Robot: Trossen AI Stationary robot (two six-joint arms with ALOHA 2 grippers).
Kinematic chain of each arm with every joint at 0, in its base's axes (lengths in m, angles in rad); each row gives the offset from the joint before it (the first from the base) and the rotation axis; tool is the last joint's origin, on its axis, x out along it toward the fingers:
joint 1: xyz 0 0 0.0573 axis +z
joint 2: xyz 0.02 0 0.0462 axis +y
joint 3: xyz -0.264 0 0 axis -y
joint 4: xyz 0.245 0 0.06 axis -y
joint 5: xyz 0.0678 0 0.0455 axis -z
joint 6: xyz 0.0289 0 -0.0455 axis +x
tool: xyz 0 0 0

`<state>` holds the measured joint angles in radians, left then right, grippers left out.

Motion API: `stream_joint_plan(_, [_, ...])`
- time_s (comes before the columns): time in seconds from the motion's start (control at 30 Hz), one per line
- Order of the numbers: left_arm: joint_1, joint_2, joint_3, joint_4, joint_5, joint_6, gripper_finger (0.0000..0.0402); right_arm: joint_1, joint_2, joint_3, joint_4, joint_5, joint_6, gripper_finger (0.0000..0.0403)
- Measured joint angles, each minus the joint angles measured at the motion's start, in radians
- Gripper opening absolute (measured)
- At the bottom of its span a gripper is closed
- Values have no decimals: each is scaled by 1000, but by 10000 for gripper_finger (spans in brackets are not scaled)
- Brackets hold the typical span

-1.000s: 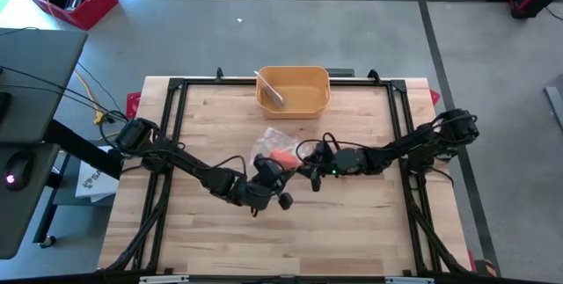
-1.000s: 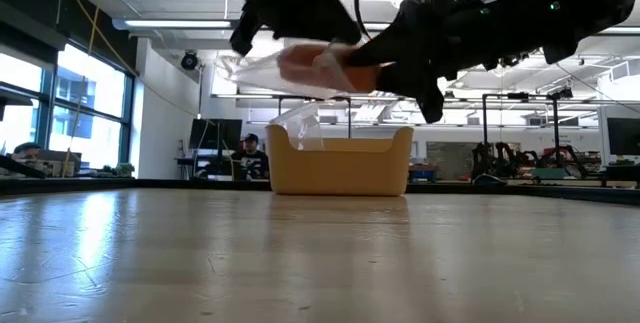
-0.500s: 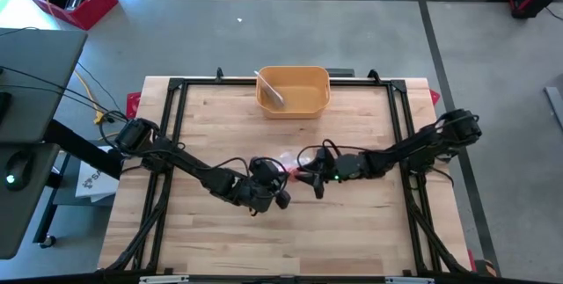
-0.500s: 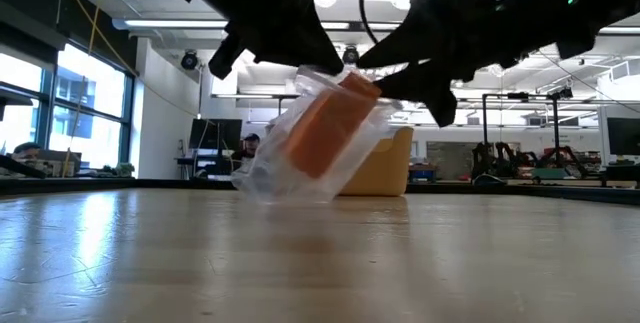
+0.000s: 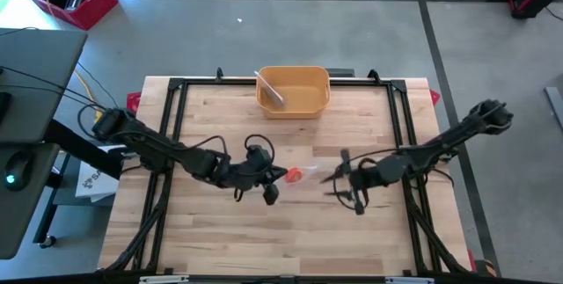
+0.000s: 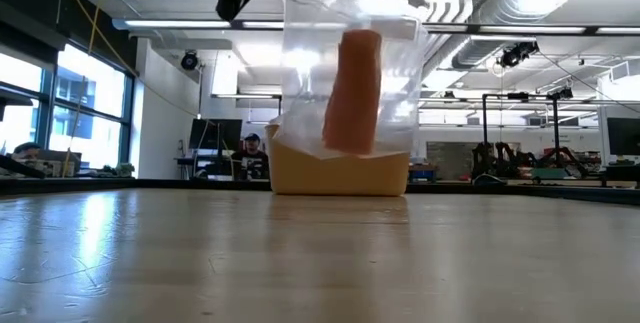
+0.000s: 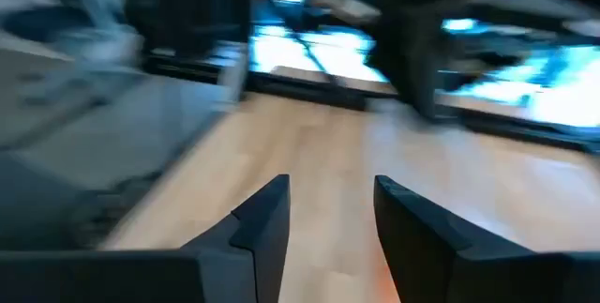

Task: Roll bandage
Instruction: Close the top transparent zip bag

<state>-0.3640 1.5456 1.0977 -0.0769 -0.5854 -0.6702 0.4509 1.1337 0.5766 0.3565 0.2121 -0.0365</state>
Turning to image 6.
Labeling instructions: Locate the clear plastic bag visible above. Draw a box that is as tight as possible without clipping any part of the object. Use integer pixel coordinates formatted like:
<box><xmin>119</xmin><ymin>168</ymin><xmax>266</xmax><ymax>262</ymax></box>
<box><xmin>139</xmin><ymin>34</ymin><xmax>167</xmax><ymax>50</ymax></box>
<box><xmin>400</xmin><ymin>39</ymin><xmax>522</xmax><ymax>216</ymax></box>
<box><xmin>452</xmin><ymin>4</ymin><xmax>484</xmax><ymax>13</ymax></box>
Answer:
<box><xmin>273</xmin><ymin>0</ymin><xmax>430</xmax><ymax>160</ymax></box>

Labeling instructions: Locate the orange elastic bandage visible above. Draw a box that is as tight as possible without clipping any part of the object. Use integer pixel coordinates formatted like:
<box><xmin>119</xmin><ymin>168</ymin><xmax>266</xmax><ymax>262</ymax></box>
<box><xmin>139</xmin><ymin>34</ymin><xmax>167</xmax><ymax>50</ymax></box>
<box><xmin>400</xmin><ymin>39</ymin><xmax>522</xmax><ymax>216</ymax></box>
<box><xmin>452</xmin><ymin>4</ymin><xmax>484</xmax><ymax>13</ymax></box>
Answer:
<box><xmin>322</xmin><ymin>29</ymin><xmax>384</xmax><ymax>156</ymax></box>

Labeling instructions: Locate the long ceiling light bar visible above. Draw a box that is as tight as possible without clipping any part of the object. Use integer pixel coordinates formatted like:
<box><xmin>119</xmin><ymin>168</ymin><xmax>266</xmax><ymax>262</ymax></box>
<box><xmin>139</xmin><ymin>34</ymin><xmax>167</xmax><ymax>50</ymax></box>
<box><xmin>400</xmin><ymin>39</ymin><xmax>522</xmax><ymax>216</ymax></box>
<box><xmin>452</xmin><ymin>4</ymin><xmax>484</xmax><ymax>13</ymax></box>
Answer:
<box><xmin>112</xmin><ymin>18</ymin><xmax>286</xmax><ymax>32</ymax></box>

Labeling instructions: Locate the black ceiling spotlight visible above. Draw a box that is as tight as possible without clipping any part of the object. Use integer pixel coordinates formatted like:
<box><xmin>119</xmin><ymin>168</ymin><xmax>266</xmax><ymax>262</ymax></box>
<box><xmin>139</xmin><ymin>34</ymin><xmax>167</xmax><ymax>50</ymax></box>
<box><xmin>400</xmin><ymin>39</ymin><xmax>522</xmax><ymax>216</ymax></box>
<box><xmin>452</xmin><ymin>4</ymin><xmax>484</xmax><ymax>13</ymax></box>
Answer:
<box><xmin>180</xmin><ymin>50</ymin><xmax>200</xmax><ymax>71</ymax></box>

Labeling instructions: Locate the black computer monitor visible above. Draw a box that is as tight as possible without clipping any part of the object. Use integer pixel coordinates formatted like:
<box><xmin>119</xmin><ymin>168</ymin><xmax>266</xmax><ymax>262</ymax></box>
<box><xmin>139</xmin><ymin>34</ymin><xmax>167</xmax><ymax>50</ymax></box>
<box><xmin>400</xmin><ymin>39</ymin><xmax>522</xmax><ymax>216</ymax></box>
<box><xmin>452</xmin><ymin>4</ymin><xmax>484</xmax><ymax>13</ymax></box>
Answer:
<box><xmin>188</xmin><ymin>118</ymin><xmax>244</xmax><ymax>164</ymax></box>
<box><xmin>606</xmin><ymin>116</ymin><xmax>640</xmax><ymax>157</ymax></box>

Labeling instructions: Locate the person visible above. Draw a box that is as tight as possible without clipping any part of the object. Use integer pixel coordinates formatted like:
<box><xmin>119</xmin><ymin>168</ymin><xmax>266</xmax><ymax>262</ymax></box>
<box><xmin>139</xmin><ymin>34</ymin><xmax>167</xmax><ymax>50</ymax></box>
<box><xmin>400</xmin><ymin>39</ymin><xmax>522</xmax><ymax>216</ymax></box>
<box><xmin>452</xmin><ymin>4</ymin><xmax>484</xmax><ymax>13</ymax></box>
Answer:
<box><xmin>10</xmin><ymin>141</ymin><xmax>44</xmax><ymax>161</ymax></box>
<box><xmin>232</xmin><ymin>132</ymin><xmax>270</xmax><ymax>181</ymax></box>

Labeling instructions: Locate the yellow plastic bin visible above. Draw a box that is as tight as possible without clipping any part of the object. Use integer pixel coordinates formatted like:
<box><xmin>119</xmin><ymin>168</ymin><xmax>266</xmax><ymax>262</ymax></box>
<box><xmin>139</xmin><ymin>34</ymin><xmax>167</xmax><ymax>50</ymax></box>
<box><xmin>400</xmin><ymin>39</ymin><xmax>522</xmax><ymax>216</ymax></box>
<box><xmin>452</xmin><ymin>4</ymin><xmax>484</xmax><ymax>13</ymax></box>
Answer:
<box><xmin>264</xmin><ymin>124</ymin><xmax>415</xmax><ymax>196</ymax></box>

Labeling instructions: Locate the large office window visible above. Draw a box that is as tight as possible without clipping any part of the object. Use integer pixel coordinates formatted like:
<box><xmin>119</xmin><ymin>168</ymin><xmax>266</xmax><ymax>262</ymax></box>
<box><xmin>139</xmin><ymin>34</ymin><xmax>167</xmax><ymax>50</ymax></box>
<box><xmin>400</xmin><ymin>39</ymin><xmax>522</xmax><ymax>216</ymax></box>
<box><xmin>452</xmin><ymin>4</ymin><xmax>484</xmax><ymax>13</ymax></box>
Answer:
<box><xmin>0</xmin><ymin>42</ymin><xmax>135</xmax><ymax>170</ymax></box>

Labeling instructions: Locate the small potted plant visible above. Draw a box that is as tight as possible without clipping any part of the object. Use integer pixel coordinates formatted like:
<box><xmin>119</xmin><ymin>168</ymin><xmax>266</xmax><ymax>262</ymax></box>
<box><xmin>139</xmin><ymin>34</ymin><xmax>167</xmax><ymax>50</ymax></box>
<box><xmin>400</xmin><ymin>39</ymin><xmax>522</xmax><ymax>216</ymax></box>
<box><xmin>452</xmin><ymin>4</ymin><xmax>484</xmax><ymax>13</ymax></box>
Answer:
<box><xmin>102</xmin><ymin>162</ymin><xmax>136</xmax><ymax>177</ymax></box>

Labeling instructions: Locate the silver ventilation duct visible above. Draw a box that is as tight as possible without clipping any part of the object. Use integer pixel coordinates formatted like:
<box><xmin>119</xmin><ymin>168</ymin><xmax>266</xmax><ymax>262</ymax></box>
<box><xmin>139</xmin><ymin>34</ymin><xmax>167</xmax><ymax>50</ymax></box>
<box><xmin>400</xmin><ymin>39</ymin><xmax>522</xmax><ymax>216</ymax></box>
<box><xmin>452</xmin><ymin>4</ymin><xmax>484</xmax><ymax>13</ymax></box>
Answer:
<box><xmin>434</xmin><ymin>0</ymin><xmax>581</xmax><ymax>70</ymax></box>

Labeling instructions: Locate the black ceiling camera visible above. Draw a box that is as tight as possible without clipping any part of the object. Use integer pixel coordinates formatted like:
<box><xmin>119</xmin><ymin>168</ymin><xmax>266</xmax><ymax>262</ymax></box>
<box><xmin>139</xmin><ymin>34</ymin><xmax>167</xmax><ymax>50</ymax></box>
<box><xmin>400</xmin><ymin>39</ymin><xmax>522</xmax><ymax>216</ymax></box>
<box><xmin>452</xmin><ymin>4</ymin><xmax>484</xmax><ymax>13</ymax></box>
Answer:
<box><xmin>497</xmin><ymin>41</ymin><xmax>540</xmax><ymax>69</ymax></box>

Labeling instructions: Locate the black background gantry frame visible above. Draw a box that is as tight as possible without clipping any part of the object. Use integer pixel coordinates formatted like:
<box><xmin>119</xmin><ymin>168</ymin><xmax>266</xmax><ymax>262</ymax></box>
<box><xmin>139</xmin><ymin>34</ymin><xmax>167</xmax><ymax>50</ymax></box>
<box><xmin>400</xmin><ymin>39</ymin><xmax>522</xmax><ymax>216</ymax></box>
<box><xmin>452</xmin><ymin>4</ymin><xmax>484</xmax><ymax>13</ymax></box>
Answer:
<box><xmin>482</xmin><ymin>86</ymin><xmax>575</xmax><ymax>164</ymax></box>

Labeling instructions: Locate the yellow hanging cable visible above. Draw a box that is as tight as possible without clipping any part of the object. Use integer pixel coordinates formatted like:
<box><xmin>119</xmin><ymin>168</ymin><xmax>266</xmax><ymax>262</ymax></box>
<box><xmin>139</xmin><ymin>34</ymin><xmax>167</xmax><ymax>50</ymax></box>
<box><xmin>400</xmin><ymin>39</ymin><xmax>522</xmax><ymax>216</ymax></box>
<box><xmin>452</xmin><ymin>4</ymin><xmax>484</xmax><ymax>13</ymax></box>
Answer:
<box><xmin>54</xmin><ymin>0</ymin><xmax>139</xmax><ymax>178</ymax></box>

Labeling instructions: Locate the black aluminium table frame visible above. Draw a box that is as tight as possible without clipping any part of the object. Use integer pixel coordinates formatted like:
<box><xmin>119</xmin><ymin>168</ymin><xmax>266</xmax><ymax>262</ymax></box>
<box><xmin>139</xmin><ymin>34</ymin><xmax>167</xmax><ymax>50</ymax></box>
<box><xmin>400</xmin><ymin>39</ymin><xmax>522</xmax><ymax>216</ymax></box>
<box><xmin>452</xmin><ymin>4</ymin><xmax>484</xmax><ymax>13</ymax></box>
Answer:
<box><xmin>0</xmin><ymin>177</ymin><xmax>640</xmax><ymax>208</ymax></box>

